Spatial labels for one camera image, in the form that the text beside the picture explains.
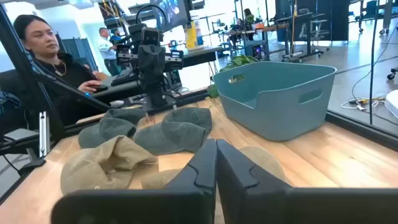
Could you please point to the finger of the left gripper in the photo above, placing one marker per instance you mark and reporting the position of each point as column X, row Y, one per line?
column 151, row 91
column 161, row 91

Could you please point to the green leafy plant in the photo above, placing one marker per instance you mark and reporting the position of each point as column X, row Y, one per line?
column 237, row 60

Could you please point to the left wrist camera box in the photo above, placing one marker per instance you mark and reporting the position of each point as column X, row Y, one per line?
column 150, row 35

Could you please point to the teal plastic bin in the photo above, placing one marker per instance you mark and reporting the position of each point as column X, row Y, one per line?
column 273, row 115

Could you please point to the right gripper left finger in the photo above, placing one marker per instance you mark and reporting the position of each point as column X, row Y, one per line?
column 186, row 205

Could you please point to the dark green cap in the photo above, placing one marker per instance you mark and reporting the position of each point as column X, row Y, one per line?
column 177, row 132
column 109, row 129

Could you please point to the wall screen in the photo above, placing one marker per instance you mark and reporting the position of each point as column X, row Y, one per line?
column 171, row 12

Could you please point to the tan cap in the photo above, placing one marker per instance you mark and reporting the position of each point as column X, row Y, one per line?
column 264, row 163
column 105, row 165

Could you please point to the silver metal bracket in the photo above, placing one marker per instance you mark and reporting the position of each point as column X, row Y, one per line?
column 43, row 133

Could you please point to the thin black pole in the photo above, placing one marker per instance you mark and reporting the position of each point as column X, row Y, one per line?
column 373, row 62

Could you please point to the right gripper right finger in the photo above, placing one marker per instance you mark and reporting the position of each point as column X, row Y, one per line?
column 248, row 202

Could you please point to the black background table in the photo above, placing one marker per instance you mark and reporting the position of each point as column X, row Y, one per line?
column 202, row 56

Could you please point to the black operator desk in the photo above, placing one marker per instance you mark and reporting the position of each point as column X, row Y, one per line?
column 121, row 88

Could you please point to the white flat object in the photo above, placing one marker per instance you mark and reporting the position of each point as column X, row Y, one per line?
column 392, row 102

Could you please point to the black computer mouse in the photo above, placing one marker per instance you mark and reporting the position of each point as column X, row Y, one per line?
column 100, row 88

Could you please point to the black keyboard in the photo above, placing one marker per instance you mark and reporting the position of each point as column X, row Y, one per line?
column 124, row 77

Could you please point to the person's hand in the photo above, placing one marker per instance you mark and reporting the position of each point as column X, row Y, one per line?
column 90, row 86

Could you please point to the yellow container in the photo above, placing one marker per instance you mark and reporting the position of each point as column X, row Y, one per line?
column 191, row 34

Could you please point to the standing person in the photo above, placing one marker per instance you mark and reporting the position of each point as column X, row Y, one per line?
column 107, row 51

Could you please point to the seated person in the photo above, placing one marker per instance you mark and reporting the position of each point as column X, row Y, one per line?
column 62, row 71

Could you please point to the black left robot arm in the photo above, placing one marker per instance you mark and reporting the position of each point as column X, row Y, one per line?
column 136, row 31

